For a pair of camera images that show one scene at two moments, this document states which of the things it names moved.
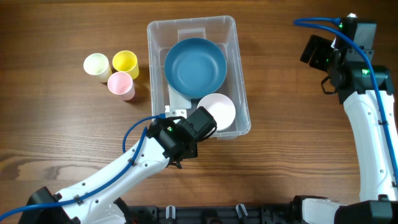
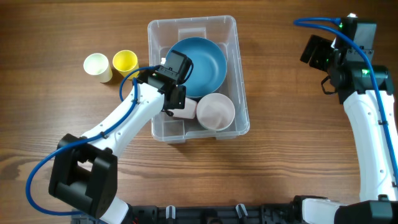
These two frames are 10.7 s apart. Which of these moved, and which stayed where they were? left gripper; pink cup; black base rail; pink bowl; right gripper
Moved: left gripper; pink cup
Stayed: right gripper; black base rail; pink bowl
